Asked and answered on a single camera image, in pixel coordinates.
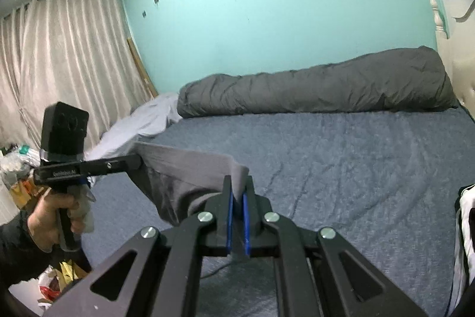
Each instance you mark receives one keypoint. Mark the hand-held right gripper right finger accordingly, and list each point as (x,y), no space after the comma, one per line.
(246,224)

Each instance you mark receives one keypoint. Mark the grey underwear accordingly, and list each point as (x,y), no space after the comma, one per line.
(178,168)

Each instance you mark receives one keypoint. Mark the person's left forearm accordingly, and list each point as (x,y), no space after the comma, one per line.
(18,250)

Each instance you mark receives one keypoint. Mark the pile of plastic bags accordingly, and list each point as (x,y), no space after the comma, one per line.
(15,161)

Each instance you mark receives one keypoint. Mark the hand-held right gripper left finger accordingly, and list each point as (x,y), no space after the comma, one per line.
(230,224)

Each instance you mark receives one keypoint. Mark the cream bed headboard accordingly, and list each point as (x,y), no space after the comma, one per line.
(464,60)

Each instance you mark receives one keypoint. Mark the yellow wooden frame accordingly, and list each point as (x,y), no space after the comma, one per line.
(143,70)

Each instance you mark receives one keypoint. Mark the beige curtain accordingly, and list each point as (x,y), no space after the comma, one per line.
(66,60)

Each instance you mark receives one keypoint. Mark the rolled dark grey duvet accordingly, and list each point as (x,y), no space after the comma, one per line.
(315,86)

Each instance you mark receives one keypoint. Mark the light grey sheet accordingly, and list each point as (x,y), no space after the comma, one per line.
(148,120)

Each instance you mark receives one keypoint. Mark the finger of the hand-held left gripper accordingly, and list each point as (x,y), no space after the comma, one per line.
(118,164)

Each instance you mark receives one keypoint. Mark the person's left hand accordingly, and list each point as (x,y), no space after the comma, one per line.
(44,220)

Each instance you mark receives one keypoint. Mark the blue bed sheet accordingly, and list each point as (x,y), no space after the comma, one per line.
(352,172)

